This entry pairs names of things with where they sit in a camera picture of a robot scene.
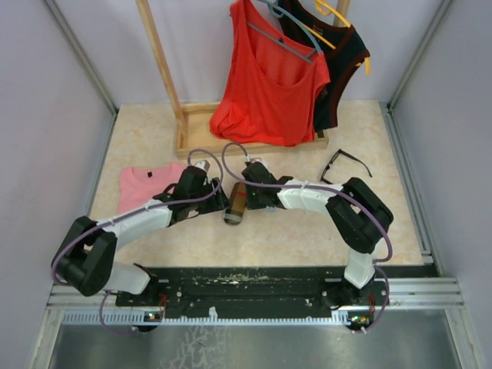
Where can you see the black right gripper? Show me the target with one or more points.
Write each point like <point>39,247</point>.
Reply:
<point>251,204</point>

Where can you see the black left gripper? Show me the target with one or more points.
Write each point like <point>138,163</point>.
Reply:
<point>218,201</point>

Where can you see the plaid brown glasses case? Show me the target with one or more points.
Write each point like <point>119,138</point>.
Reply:
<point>234,213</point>

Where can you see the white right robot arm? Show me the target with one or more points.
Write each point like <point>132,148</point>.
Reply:
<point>359,215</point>

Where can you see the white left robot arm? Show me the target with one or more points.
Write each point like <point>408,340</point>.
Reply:
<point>86,258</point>

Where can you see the wooden clothes rack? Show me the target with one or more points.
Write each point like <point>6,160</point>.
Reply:
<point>193,118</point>

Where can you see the folded pink t-shirt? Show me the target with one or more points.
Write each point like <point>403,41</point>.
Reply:
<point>138,186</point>

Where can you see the red tank top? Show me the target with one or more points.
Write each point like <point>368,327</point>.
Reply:
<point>272,84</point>

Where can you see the grey-blue plastic hanger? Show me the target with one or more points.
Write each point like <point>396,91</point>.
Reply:
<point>293,36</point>

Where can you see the black maroon-trimmed tank top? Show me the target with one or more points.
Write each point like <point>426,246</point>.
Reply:
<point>344,51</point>

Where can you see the yellow plastic hanger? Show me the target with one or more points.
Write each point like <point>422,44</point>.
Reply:
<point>339,12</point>

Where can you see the black frame sunglasses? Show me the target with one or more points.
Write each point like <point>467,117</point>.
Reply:
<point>342,159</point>

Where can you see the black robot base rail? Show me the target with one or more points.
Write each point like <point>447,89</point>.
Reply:
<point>242,296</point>

